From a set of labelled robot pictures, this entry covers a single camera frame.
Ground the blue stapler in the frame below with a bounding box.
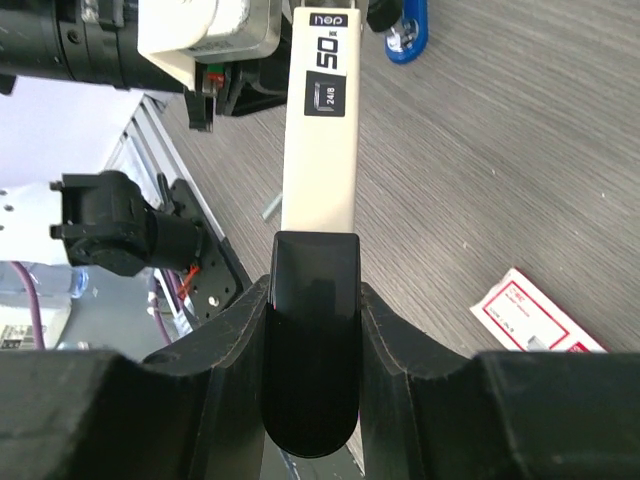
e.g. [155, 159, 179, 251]
[366, 0, 429, 65]

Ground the strip of staples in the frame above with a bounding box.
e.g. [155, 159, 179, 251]
[261, 193, 282, 222]

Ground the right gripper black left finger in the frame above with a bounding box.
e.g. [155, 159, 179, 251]
[1, 277, 269, 479]

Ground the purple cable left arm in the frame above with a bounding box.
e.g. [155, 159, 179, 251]
[9, 259, 176, 351]

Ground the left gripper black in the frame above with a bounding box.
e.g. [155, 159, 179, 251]
[184, 59, 289, 132]

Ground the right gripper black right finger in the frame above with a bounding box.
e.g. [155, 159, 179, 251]
[360, 286, 639, 479]

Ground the staple box red white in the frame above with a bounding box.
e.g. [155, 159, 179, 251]
[470, 268, 606, 353]

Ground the beige stapler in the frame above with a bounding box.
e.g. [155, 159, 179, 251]
[262, 1, 362, 458]

